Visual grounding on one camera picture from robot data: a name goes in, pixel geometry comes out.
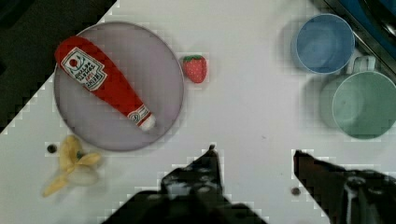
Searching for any grey round plate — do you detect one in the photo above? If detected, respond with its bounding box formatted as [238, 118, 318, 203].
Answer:
[54, 21, 184, 151]

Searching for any red toy strawberry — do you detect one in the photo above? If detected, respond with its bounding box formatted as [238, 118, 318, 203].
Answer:
[182, 55, 207, 84]

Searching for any blue cup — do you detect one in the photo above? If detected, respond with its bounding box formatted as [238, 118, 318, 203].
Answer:
[290, 13, 355, 75]

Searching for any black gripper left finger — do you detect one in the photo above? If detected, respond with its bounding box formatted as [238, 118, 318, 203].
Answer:
[102, 146, 267, 224]

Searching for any peeled toy banana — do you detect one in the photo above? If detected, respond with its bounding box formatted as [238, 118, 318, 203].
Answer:
[43, 135, 102, 197]

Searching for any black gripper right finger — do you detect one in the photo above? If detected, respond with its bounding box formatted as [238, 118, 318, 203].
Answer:
[293, 150, 396, 224]

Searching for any red plush ketchup bottle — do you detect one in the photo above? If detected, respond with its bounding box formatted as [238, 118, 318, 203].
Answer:
[54, 36, 156, 132]

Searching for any green mug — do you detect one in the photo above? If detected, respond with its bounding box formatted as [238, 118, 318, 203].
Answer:
[319, 56, 396, 139]

